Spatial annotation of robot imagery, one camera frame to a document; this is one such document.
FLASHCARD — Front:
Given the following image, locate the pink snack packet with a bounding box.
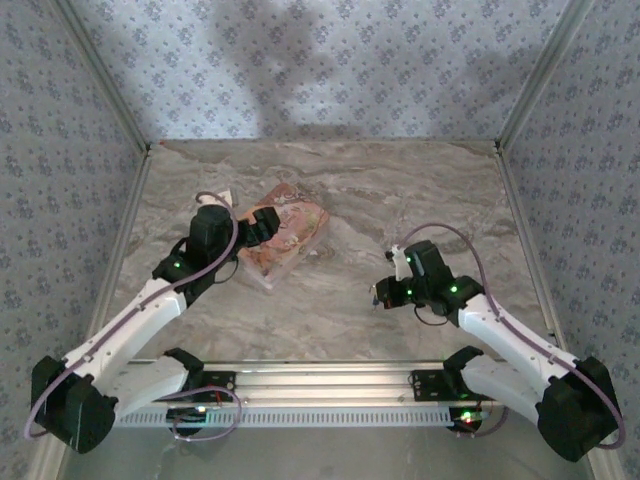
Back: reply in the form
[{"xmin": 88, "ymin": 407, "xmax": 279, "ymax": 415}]
[{"xmin": 237, "ymin": 182, "xmax": 332, "ymax": 293}]

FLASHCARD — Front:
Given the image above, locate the right controller board with LED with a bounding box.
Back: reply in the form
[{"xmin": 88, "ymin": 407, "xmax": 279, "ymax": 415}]
[{"xmin": 448, "ymin": 407, "xmax": 489, "ymax": 434}]

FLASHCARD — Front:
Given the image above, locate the controller board with led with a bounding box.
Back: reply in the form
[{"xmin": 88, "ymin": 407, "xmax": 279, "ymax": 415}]
[
  {"xmin": 448, "ymin": 407, "xmax": 489, "ymax": 434},
  {"xmin": 167, "ymin": 407, "xmax": 221, "ymax": 432}
]

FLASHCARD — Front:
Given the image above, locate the left controller board with LED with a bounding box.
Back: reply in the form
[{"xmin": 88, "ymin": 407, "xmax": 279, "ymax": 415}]
[{"xmin": 167, "ymin": 407, "xmax": 221, "ymax": 432}]

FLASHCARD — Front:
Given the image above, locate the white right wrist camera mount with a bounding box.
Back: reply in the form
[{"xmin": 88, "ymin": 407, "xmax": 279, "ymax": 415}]
[{"xmin": 385, "ymin": 243, "xmax": 417, "ymax": 281}]

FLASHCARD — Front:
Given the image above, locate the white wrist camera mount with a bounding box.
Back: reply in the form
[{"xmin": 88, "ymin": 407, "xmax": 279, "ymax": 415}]
[
  {"xmin": 198, "ymin": 187, "xmax": 240, "ymax": 209},
  {"xmin": 385, "ymin": 243, "xmax": 417, "ymax": 281}
]

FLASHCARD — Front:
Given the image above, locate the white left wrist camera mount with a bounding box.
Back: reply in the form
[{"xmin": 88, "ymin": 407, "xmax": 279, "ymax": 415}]
[{"xmin": 198, "ymin": 187, "xmax": 240, "ymax": 209}]

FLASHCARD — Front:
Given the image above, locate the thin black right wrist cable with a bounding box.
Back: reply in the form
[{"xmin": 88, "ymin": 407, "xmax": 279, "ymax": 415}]
[{"xmin": 412, "ymin": 302, "xmax": 452, "ymax": 327}]

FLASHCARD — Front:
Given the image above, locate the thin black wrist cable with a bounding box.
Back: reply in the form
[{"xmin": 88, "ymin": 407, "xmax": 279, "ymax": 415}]
[
  {"xmin": 412, "ymin": 302, "xmax": 452, "ymax": 327},
  {"xmin": 214, "ymin": 257, "xmax": 242, "ymax": 284}
]

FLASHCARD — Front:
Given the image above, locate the thin black left wrist cable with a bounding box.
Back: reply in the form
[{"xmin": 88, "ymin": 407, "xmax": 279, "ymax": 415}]
[{"xmin": 214, "ymin": 257, "xmax": 242, "ymax": 284}]

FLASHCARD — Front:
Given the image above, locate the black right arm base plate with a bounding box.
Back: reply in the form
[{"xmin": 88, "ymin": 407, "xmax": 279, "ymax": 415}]
[{"xmin": 409, "ymin": 369, "xmax": 470, "ymax": 402}]

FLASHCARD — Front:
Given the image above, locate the aluminium mounting rail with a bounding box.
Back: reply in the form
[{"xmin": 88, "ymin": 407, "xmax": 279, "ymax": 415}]
[{"xmin": 117, "ymin": 357, "xmax": 506, "ymax": 409}]

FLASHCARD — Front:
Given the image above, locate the white slotted cable duct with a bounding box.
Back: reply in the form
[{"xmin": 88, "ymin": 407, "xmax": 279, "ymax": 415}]
[{"xmin": 113, "ymin": 407, "xmax": 494, "ymax": 429}]

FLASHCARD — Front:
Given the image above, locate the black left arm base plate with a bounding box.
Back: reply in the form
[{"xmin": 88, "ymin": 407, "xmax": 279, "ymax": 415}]
[{"xmin": 187, "ymin": 363, "xmax": 237, "ymax": 404}]

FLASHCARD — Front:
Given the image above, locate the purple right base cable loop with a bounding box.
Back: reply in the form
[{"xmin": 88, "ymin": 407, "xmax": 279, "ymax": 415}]
[{"xmin": 457, "ymin": 402, "xmax": 511, "ymax": 440}]

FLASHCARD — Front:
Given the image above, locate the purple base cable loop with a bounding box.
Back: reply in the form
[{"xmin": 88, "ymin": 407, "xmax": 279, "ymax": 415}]
[
  {"xmin": 457, "ymin": 402, "xmax": 511, "ymax": 440},
  {"xmin": 169, "ymin": 384, "xmax": 244, "ymax": 442}
]

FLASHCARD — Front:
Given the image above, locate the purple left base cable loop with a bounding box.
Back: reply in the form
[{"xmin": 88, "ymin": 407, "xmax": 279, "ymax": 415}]
[{"xmin": 169, "ymin": 384, "xmax": 244, "ymax": 442}]

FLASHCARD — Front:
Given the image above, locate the aluminium frame post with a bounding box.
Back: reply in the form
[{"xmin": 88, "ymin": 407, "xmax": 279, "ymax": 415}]
[
  {"xmin": 32, "ymin": 439, "xmax": 77, "ymax": 480},
  {"xmin": 497, "ymin": 0, "xmax": 599, "ymax": 154},
  {"xmin": 49, "ymin": 0, "xmax": 154, "ymax": 157},
  {"xmin": 587, "ymin": 447, "xmax": 627, "ymax": 480}
]

